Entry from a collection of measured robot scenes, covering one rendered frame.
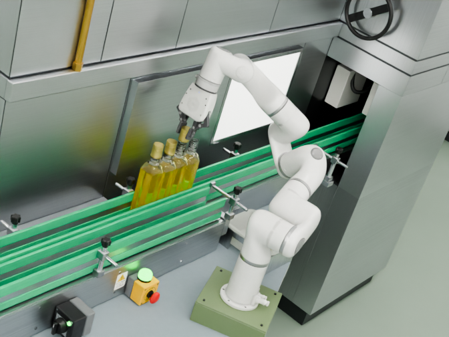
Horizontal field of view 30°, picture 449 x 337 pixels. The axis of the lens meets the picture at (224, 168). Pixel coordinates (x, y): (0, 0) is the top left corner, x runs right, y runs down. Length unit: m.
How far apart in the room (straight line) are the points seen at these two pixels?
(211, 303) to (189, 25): 0.87
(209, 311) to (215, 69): 0.74
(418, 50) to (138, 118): 1.18
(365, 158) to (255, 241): 1.12
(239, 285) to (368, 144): 1.13
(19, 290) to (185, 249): 0.68
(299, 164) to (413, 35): 0.89
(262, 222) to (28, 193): 0.70
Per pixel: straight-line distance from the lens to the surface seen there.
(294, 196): 2.55
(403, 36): 3.33
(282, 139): 2.71
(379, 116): 3.43
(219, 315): 2.57
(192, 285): 2.75
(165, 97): 2.72
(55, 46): 2.32
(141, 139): 2.74
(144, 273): 2.57
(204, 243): 2.83
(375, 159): 3.48
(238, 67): 2.58
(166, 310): 2.62
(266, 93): 2.67
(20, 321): 2.35
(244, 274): 2.55
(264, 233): 2.46
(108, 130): 2.64
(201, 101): 2.61
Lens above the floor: 2.40
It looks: 29 degrees down
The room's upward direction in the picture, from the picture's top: 18 degrees clockwise
